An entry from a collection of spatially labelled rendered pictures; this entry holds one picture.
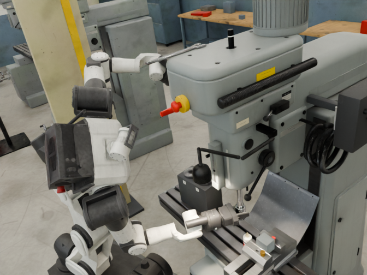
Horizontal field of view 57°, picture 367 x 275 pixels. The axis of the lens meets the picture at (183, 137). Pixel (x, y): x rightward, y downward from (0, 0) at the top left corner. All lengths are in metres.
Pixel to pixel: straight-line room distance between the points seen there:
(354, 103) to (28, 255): 2.96
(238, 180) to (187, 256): 1.66
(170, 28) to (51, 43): 6.16
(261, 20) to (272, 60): 0.18
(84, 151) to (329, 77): 1.02
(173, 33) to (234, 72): 7.68
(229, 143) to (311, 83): 0.42
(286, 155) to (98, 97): 0.79
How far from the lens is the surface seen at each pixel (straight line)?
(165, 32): 8.60
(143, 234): 1.53
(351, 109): 1.24
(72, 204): 1.65
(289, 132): 1.41
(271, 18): 1.29
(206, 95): 1.05
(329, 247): 2.05
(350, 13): 5.89
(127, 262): 2.25
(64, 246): 2.24
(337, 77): 1.59
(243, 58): 1.11
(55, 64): 2.74
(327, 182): 1.73
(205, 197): 1.79
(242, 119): 1.17
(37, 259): 3.38
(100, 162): 1.28
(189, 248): 2.99
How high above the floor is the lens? 2.23
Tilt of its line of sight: 30 degrees down
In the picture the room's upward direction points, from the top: 8 degrees counter-clockwise
